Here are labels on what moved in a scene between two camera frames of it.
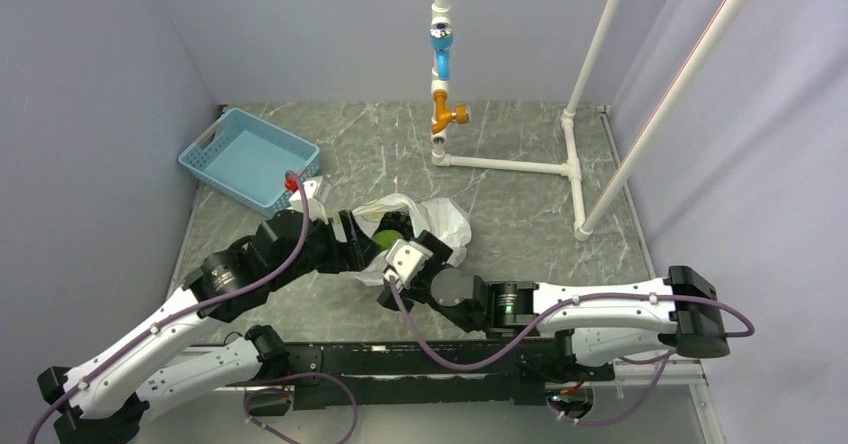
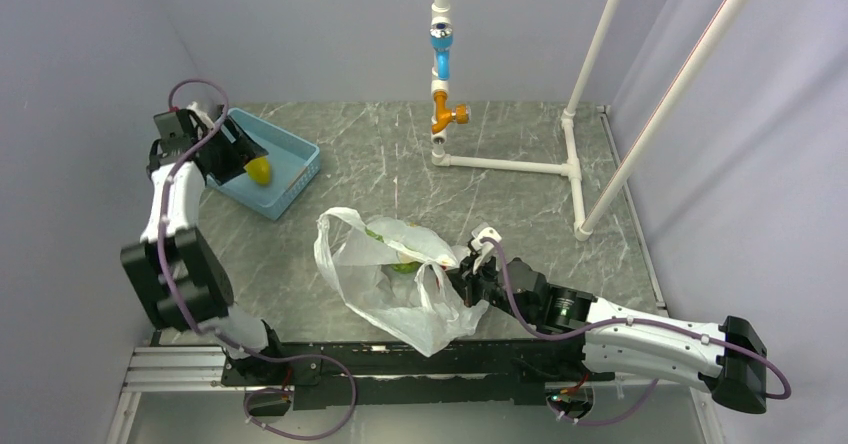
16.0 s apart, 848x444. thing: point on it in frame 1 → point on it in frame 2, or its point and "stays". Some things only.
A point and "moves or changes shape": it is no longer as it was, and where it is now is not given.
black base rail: [385, 375] stays
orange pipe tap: [445, 116] stays
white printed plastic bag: [438, 216] moves or changes shape
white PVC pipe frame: [653, 127] stays
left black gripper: [351, 255] → [240, 151]
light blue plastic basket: [247, 160] stays
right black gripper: [440, 256] → [466, 278]
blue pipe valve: [441, 41] stays
